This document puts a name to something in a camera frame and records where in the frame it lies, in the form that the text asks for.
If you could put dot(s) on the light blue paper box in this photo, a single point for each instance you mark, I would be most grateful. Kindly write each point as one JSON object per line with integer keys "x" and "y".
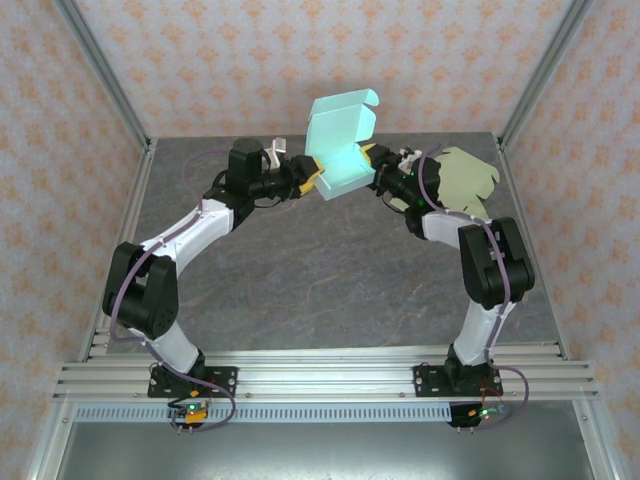
{"x": 340, "y": 145}

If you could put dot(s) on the pale green paper box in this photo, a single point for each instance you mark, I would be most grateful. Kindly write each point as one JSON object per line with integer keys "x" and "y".
{"x": 465, "y": 180}

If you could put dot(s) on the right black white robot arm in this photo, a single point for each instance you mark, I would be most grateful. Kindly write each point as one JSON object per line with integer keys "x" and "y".
{"x": 495, "y": 270}

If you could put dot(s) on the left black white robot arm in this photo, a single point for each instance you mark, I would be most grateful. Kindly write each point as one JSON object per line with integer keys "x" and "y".
{"x": 145, "y": 295}

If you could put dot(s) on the grey metal panel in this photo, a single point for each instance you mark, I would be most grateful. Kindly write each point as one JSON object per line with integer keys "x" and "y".
{"x": 325, "y": 450}

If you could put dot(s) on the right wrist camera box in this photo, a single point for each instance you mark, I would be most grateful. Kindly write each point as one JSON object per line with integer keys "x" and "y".
{"x": 410, "y": 152}

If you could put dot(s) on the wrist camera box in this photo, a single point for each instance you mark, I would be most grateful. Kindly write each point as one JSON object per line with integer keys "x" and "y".
{"x": 410, "y": 152}
{"x": 276, "y": 150}

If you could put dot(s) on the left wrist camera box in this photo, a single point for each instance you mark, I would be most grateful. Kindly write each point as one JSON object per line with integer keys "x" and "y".
{"x": 276, "y": 150}

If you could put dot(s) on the aluminium table side rail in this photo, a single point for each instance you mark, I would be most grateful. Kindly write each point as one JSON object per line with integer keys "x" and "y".
{"x": 516, "y": 200}
{"x": 140, "y": 175}

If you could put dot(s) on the aluminium frame post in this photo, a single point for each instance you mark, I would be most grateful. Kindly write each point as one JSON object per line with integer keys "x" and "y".
{"x": 106, "y": 70}
{"x": 543, "y": 70}

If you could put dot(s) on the aluminium mounting rail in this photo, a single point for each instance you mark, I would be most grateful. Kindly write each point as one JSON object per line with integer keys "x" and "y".
{"x": 325, "y": 375}

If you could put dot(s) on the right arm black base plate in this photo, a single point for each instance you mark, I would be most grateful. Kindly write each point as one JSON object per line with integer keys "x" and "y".
{"x": 425, "y": 380}

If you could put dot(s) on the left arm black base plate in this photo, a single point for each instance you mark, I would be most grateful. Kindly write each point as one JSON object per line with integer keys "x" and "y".
{"x": 225, "y": 380}

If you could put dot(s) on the aluminium frame leg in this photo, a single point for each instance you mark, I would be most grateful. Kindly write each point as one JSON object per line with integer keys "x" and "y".
{"x": 595, "y": 445}
{"x": 50, "y": 445}

